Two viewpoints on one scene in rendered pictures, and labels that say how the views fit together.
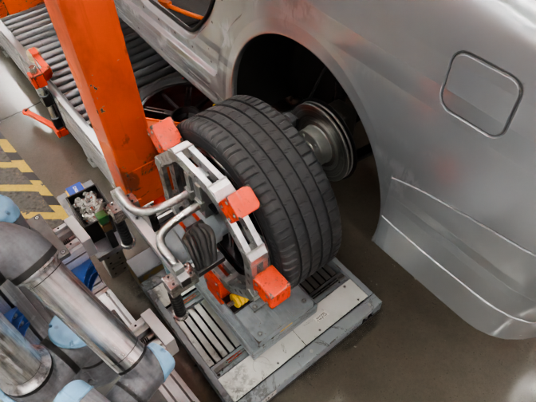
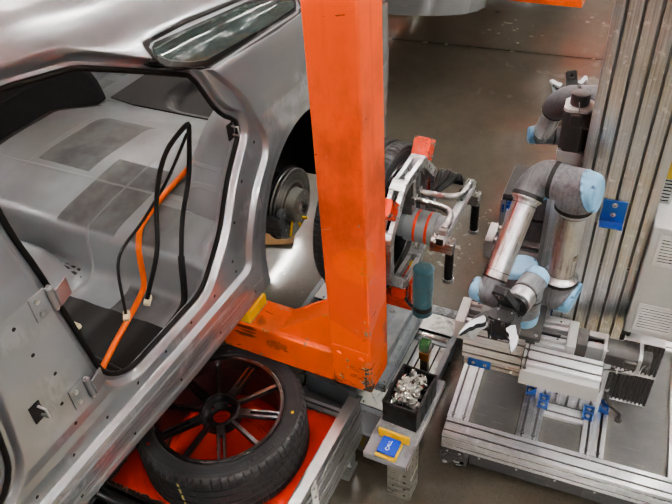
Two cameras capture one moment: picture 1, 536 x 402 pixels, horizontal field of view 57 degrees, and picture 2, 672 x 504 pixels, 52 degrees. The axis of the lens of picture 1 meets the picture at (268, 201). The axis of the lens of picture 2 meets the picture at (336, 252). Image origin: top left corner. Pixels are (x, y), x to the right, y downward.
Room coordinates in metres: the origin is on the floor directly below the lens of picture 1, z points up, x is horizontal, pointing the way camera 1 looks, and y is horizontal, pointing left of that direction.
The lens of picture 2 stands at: (2.20, 2.13, 2.59)
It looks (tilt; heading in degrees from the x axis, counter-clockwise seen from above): 39 degrees down; 246
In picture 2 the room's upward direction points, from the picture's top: 4 degrees counter-clockwise
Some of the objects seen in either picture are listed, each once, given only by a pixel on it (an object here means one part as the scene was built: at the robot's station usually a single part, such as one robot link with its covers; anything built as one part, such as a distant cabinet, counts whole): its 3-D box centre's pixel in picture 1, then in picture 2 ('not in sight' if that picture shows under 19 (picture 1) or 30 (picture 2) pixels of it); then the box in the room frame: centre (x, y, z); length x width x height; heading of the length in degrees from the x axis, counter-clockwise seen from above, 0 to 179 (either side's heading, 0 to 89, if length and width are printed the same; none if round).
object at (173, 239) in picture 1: (191, 233); (424, 227); (0.94, 0.25, 0.85); 0.21 x 0.14 x 0.14; 127
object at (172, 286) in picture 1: (180, 279); (469, 196); (0.72, 0.25, 0.93); 0.09 x 0.05 x 0.05; 127
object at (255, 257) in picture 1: (210, 222); (408, 223); (0.98, 0.19, 0.85); 0.54 x 0.07 x 0.54; 37
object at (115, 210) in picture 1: (124, 207); (442, 244); (0.99, 0.46, 0.93); 0.09 x 0.05 x 0.05; 127
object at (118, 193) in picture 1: (151, 186); (429, 207); (0.99, 0.35, 1.03); 0.19 x 0.18 x 0.11; 127
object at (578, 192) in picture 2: not in sight; (565, 242); (0.85, 0.92, 1.19); 0.15 x 0.12 x 0.55; 117
